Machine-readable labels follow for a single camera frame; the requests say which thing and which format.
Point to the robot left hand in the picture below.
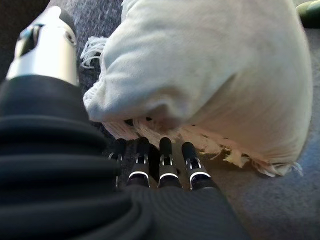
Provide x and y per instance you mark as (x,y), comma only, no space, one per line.
(62,190)

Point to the white fringed cushion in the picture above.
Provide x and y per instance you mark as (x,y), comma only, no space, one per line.
(200,75)

